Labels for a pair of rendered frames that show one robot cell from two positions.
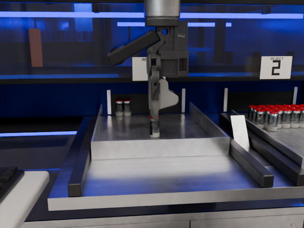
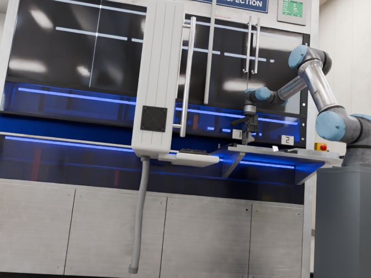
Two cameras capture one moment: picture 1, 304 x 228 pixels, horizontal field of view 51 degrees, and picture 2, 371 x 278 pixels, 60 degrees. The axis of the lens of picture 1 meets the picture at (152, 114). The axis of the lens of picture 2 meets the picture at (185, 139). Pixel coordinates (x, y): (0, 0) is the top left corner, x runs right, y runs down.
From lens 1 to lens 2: 1.40 m
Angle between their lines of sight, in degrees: 22
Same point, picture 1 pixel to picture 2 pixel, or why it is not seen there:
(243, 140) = not seen: hidden behind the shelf
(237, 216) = (273, 205)
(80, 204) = (236, 149)
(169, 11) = (253, 110)
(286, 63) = (291, 139)
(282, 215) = (293, 207)
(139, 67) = (235, 133)
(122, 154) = not seen: hidden behind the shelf
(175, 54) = (254, 123)
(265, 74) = (283, 142)
